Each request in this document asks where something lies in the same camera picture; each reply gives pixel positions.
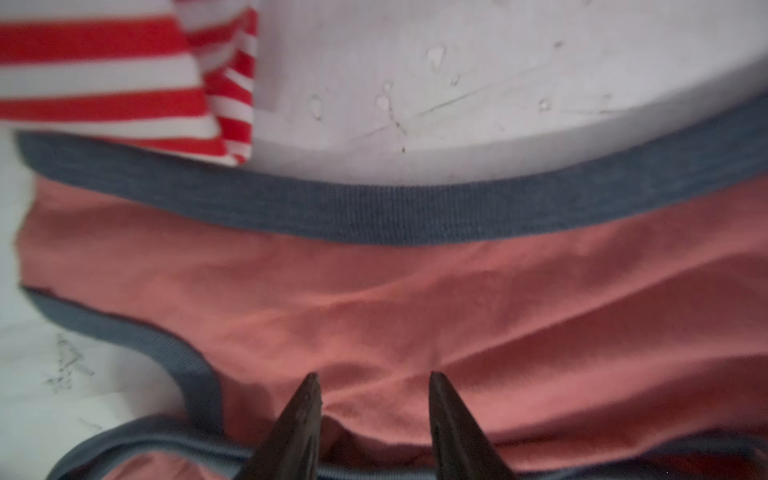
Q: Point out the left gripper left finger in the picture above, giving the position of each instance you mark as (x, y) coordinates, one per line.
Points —
(291, 449)

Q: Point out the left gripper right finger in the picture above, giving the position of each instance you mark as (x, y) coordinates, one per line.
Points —
(461, 450)

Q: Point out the red tank top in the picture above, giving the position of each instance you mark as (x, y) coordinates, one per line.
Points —
(606, 320)

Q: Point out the red white striped folded top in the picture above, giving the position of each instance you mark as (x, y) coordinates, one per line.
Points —
(175, 77)

